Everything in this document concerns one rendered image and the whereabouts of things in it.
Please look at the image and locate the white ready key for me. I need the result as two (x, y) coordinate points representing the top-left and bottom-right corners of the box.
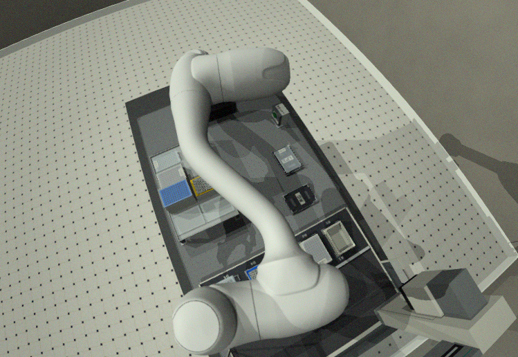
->
(271, 103), (290, 128)

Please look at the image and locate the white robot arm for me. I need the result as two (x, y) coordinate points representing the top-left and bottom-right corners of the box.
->
(169, 47), (349, 356)

